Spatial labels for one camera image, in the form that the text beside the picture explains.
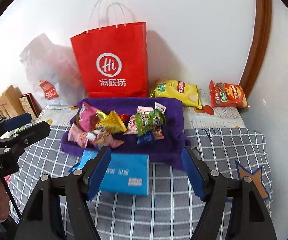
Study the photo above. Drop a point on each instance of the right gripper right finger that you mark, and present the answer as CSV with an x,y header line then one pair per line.
x,y
249,217

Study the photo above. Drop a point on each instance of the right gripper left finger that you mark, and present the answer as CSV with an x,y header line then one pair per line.
x,y
42,217

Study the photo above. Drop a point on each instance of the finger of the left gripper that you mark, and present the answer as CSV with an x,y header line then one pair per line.
x,y
24,137
11,123

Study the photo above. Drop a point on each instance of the pink peach snack packet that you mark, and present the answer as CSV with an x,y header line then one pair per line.
x,y
76,135

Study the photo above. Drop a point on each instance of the panda print snack packet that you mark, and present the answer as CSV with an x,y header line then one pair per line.
x,y
100,137

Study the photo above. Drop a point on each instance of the slim pink candy packet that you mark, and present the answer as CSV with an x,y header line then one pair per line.
x,y
160,107

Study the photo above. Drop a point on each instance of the pink yellow snack packet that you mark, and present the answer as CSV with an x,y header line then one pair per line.
x,y
88,117

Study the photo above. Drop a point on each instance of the white red lychee packet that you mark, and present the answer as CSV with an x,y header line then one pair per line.
x,y
132,126

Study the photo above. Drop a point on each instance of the green snack packet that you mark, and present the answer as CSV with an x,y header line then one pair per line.
x,y
147,120

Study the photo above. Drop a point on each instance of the wooden furniture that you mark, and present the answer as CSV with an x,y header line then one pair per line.
x,y
10,105

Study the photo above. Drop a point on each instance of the white Miniso plastic bag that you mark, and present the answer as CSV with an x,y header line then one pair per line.
x,y
52,73

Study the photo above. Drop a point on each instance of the grey checked bed cover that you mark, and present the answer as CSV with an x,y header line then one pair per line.
x,y
171,210

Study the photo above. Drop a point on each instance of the blue tissue pack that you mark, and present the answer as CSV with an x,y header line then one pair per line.
x,y
121,173

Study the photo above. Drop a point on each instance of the newspaper sheet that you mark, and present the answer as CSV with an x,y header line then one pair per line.
x,y
207,117

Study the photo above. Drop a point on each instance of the red Haidilao paper bag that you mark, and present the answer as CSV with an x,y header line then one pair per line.
x,y
113,60

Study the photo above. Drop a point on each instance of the orange chips bag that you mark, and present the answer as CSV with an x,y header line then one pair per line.
x,y
227,95

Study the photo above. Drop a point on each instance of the small pink sachet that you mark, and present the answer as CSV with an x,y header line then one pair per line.
x,y
143,109

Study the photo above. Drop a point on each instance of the yellow chips bag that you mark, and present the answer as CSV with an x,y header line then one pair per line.
x,y
185,92

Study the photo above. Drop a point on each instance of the brown wooden door frame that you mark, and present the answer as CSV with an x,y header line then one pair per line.
x,y
261,33

